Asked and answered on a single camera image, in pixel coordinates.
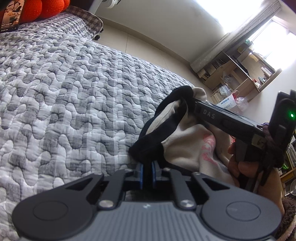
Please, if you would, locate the grey curtain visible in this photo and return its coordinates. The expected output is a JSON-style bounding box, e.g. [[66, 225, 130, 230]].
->
[[190, 13, 275, 73]]

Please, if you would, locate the black smartphone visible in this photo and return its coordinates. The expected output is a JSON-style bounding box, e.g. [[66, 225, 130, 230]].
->
[[1, 0, 25, 33]]

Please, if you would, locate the black and beige garment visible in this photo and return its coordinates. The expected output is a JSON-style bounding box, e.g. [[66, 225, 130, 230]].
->
[[129, 86, 239, 186]]

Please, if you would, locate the grey white quilted blanket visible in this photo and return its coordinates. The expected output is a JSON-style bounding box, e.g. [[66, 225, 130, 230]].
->
[[1, 8, 189, 240]]

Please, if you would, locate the orange bumpy plush cushion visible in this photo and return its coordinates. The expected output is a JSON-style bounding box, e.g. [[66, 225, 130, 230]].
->
[[20, 0, 70, 24]]

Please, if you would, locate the white office chair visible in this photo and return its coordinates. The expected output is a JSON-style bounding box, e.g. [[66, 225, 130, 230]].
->
[[86, 0, 121, 40]]

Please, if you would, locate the person's right hand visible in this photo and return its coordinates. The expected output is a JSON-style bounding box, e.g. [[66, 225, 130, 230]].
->
[[227, 143, 285, 215]]

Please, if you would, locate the wooden shelf unit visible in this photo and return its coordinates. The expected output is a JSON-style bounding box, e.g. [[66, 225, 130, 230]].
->
[[197, 41, 281, 104]]

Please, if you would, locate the white blue paper bag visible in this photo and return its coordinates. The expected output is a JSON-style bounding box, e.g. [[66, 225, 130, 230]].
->
[[216, 94, 240, 113]]

